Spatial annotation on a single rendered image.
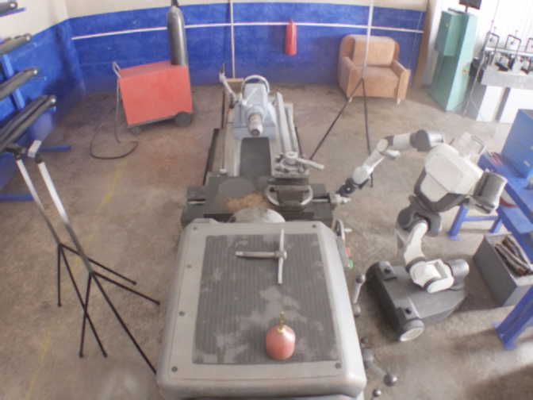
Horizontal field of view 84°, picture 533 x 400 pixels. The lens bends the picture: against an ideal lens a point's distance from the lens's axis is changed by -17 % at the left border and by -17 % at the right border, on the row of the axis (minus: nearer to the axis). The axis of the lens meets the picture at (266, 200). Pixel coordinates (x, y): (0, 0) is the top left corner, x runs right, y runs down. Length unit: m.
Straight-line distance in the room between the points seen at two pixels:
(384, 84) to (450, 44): 1.17
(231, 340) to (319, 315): 0.23
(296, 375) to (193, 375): 0.23
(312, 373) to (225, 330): 0.23
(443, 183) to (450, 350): 1.27
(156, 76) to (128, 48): 1.76
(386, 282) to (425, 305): 0.31
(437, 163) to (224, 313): 1.27
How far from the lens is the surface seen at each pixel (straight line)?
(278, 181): 1.72
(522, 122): 2.88
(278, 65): 5.89
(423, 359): 2.52
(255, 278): 0.97
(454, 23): 5.58
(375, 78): 5.39
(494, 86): 5.80
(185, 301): 0.95
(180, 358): 0.87
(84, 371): 2.55
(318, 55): 5.91
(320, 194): 2.00
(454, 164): 1.77
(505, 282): 2.96
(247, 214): 1.35
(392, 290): 2.50
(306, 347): 0.87
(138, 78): 4.45
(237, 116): 2.39
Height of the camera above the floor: 2.11
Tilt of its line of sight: 39 degrees down
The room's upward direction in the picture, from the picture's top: straight up
